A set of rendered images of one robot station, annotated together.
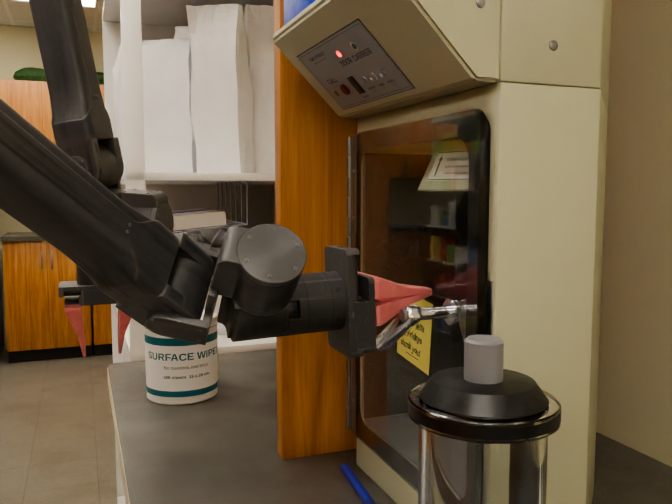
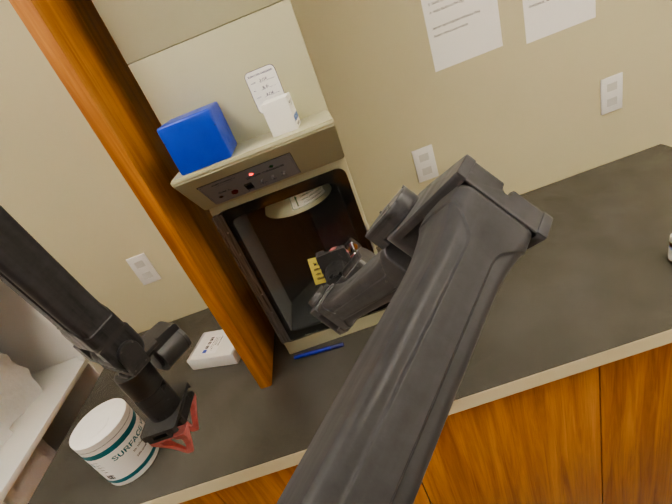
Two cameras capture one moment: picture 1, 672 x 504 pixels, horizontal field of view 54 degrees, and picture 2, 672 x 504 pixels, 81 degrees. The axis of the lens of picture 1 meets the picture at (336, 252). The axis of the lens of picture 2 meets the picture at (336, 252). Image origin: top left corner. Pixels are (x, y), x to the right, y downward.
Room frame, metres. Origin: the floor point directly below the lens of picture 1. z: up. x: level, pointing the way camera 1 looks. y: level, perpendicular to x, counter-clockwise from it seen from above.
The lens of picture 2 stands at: (0.31, 0.65, 1.65)
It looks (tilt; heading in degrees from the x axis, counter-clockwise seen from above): 28 degrees down; 296
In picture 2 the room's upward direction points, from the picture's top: 22 degrees counter-clockwise
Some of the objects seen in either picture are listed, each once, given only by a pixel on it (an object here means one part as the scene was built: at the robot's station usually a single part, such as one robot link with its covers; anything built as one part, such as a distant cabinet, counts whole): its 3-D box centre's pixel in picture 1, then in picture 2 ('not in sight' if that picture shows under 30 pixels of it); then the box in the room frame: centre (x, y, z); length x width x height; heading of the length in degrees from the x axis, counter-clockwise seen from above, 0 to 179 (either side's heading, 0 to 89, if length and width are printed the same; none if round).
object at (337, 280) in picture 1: (318, 302); (339, 276); (0.63, 0.02, 1.21); 0.07 x 0.07 x 0.10; 19
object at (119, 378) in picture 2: not in sight; (141, 375); (0.89, 0.32, 1.27); 0.07 x 0.06 x 0.07; 79
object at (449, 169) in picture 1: (405, 304); (311, 264); (0.73, -0.08, 1.19); 0.30 x 0.01 x 0.40; 20
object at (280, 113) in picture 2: not in sight; (281, 114); (0.65, -0.06, 1.54); 0.05 x 0.05 x 0.06; 14
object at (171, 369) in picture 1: (181, 354); (117, 441); (1.20, 0.28, 1.02); 0.13 x 0.13 x 0.15
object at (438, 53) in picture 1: (366, 53); (263, 167); (0.72, -0.03, 1.46); 0.32 x 0.12 x 0.10; 21
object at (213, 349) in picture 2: not in sight; (220, 347); (1.13, -0.06, 0.96); 0.16 x 0.12 x 0.04; 6
